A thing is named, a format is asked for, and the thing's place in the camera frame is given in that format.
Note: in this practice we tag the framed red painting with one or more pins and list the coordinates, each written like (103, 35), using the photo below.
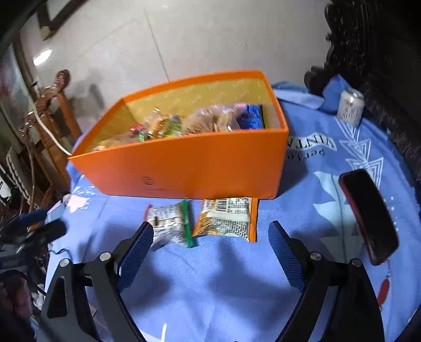
(13, 85)

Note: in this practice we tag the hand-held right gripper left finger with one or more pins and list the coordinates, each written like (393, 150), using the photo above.
(135, 259)

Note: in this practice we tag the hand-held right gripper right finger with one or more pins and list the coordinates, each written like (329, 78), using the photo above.
(286, 256)

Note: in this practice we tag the pink-edged biscuit packet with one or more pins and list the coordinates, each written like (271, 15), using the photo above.
(210, 120)

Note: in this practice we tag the orange printed snack packet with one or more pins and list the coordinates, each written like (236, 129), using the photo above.
(227, 220)

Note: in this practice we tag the smartphone with red case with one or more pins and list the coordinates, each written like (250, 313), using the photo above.
(368, 213)

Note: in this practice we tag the blue snack packet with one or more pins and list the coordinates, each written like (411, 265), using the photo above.
(251, 118)

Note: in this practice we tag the carved brown wooden chair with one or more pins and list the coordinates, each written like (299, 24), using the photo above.
(61, 82)

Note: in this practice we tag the yellow cake packet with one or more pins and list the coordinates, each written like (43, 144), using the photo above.
(156, 121)

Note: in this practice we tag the clear green-edged snack packet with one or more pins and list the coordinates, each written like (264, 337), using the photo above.
(166, 222)

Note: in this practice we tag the dark carved wooden furniture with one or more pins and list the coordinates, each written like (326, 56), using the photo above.
(378, 49)

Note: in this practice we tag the long red snack packet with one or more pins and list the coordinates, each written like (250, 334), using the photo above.
(136, 130)

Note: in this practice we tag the white drink can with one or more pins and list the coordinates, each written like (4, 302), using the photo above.
(350, 108)

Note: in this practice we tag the orange cardboard box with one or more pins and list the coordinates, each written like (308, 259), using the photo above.
(197, 167)

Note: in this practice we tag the dark framed wall picture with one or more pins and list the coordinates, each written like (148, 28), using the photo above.
(44, 26)

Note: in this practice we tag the blue printed tablecloth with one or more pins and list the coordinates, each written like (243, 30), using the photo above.
(213, 279)

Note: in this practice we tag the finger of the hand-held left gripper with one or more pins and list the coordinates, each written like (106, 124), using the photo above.
(52, 230)
(33, 217)

